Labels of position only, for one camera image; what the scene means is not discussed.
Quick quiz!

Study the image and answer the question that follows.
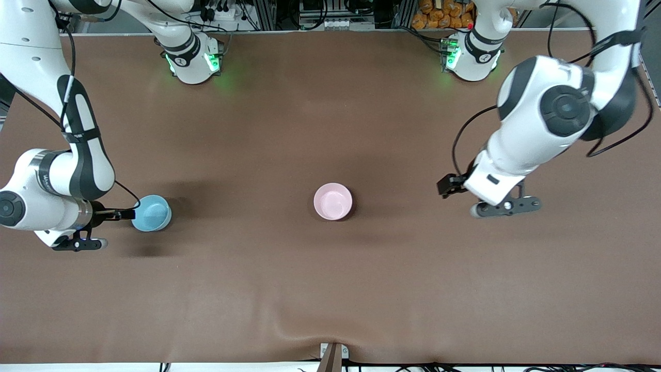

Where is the aluminium frame profile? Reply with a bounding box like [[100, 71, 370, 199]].
[[395, 0, 417, 28], [255, 0, 277, 31]]

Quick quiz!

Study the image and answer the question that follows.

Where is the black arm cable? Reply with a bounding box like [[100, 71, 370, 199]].
[[452, 0, 655, 179], [0, 0, 141, 210]]

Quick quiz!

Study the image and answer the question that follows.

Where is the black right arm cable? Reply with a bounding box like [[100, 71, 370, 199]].
[[0, 0, 141, 210]]

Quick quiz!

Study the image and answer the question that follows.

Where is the brown camera pole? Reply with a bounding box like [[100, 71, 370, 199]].
[[317, 343, 343, 372]]

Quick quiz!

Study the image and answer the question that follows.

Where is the orange objects pile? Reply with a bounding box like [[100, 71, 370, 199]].
[[412, 0, 476, 30]]

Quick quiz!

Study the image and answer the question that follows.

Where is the power strip with black plugs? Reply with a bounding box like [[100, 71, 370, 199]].
[[199, 0, 244, 22]]

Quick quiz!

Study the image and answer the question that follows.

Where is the brown table mat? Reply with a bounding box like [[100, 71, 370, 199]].
[[0, 29, 661, 365]]

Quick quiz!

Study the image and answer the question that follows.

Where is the blue bowl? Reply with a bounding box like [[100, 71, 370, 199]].
[[131, 194, 172, 233]]

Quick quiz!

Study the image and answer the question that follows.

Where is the pink bowl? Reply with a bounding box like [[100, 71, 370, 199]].
[[313, 182, 354, 222]]

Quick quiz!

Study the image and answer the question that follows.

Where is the white power strip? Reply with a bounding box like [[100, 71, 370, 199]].
[[320, 19, 375, 31]]

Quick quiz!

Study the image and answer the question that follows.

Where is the grey metal bracket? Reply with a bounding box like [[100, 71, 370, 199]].
[[320, 343, 350, 361]]

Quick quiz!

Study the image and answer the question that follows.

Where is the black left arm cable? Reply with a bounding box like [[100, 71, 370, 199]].
[[452, 0, 655, 179]]

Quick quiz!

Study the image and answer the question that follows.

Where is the black base cable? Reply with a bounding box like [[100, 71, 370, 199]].
[[403, 26, 446, 55]]

